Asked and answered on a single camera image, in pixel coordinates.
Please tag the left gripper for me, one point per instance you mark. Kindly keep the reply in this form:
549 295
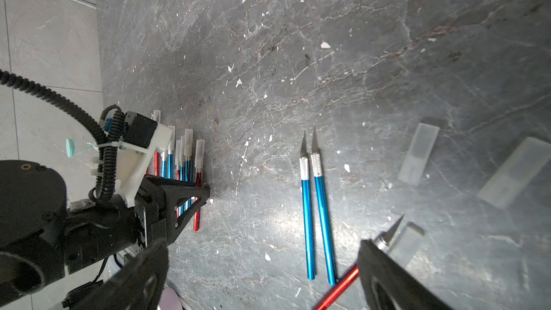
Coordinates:
128 206

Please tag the teal hourglass timer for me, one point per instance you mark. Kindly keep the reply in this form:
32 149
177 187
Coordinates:
78 147

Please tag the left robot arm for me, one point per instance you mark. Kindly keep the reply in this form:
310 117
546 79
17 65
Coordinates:
44 237

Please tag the blue carving knife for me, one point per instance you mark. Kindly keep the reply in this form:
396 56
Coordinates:
187 153
307 212
323 210
170 154

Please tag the clear knife cap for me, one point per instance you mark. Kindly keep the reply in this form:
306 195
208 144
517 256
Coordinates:
418 154
407 244
516 173

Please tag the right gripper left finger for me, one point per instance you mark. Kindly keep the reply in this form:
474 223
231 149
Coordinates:
138 285

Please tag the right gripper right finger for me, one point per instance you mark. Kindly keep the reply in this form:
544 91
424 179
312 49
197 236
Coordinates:
387 285

